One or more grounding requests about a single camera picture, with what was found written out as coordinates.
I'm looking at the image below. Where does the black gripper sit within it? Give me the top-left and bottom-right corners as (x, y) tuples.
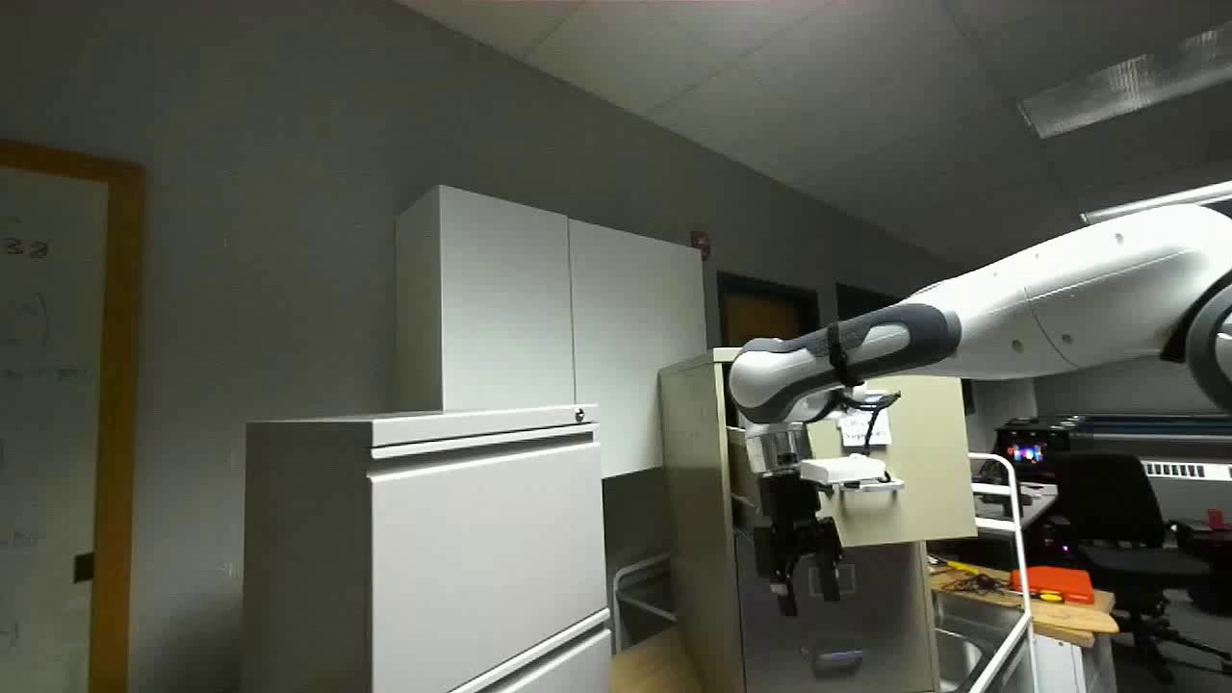
(743, 418), (859, 619)

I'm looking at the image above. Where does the beige filing cabinet drawer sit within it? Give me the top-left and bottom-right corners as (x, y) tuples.
(731, 341), (983, 556)

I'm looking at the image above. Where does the beige metal filing cabinet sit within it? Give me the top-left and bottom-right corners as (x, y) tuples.
(654, 341), (946, 693)

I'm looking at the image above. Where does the white lateral file cabinet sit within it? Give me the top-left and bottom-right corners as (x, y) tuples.
(239, 399), (618, 693)

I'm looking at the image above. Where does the tall white storage cabinet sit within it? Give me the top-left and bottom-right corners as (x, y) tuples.
(392, 180), (714, 481)

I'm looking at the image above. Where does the orange tool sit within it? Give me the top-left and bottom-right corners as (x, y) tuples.
(1010, 563), (1099, 608)

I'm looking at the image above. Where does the black device with lit leds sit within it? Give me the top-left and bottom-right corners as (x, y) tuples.
(995, 418), (1072, 475)

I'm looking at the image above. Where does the wooden workbench board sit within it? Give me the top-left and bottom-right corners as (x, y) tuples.
(928, 558), (1123, 649)

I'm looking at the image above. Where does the dark door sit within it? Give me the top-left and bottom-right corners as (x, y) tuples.
(714, 271), (823, 350)

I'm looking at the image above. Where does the black office chair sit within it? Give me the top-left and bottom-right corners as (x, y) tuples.
(1053, 449), (1232, 684)

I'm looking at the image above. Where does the black desk with striped edge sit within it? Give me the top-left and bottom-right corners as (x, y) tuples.
(1060, 408), (1232, 489)

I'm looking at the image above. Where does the narrow ceiling light strip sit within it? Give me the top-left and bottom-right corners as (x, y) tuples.
(1078, 178), (1232, 229)

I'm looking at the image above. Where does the long ceiling light panel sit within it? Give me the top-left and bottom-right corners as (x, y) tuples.
(1015, 21), (1232, 143)

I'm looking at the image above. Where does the wood framed whiteboard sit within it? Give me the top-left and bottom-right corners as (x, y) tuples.
(0, 140), (149, 693)

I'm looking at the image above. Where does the white metal rail frame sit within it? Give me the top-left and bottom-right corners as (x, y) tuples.
(605, 552), (682, 653)

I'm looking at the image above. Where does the white metal cart frame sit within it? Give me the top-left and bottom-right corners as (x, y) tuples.
(931, 447), (1072, 693)

